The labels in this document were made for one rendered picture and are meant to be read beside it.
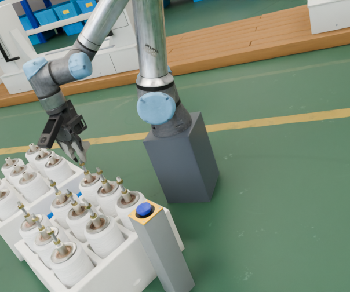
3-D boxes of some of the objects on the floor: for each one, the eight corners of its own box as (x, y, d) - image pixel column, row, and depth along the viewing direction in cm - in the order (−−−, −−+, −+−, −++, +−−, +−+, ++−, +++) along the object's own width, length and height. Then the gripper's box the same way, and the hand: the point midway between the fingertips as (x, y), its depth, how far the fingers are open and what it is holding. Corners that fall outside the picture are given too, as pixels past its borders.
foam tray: (120, 211, 151) (104, 177, 142) (185, 248, 122) (168, 209, 114) (39, 278, 131) (13, 244, 123) (93, 341, 103) (64, 302, 94)
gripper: (77, 97, 117) (104, 151, 127) (54, 99, 122) (80, 151, 133) (61, 110, 111) (89, 166, 121) (36, 112, 116) (65, 165, 127)
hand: (78, 160), depth 124 cm, fingers open, 3 cm apart
